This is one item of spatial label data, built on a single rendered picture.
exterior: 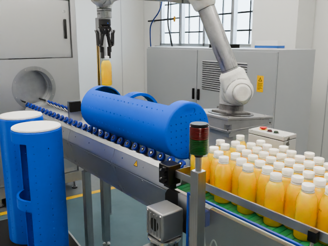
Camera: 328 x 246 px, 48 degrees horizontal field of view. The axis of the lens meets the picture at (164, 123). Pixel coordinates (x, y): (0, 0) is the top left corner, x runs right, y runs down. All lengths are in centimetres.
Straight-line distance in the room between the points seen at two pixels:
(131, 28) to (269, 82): 447
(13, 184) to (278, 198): 184
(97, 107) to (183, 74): 217
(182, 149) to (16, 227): 144
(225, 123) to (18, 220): 153
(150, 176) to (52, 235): 78
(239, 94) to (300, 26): 246
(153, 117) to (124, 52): 555
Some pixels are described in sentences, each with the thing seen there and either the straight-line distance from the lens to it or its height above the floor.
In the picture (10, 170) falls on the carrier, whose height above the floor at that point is 69.
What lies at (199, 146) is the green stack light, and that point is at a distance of 118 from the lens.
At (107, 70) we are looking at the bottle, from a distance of 234.
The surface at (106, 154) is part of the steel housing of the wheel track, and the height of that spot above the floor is 86.
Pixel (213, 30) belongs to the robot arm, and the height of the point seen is 158.
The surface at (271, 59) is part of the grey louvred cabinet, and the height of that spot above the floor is 136.
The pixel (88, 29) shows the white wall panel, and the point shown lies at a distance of 699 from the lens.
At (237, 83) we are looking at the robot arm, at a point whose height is 129.
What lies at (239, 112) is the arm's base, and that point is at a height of 108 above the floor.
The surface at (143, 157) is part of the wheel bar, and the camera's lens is 192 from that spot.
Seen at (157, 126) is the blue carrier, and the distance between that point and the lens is 174.
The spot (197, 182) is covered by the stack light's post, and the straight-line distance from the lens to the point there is 122.
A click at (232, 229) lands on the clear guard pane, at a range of 133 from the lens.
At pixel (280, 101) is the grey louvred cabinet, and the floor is 100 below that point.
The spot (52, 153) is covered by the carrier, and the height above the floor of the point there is 89.
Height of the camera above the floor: 152
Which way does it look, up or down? 13 degrees down
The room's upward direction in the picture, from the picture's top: straight up
